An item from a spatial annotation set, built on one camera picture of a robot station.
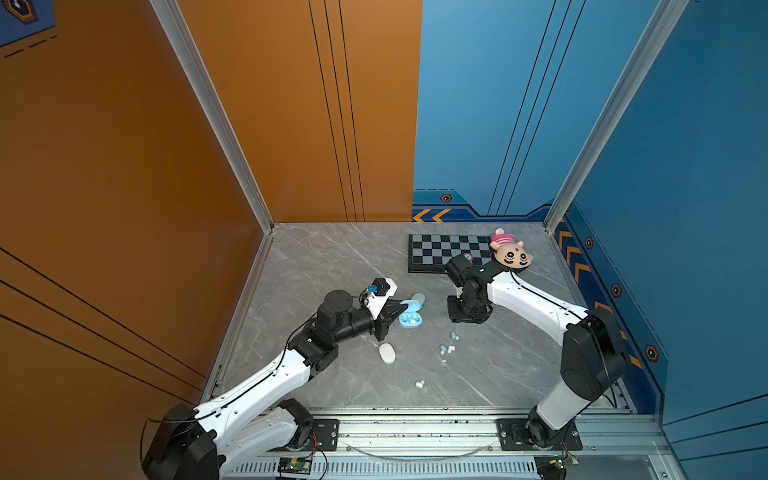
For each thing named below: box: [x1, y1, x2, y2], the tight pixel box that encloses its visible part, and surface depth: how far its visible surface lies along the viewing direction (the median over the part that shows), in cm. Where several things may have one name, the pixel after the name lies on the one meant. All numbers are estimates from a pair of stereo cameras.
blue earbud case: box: [398, 299, 423, 328], surface depth 73 cm
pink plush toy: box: [489, 228, 533, 269], surface depth 102 cm
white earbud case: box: [378, 342, 396, 365], surface depth 87 cm
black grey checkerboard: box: [408, 234, 493, 274], surface depth 111 cm
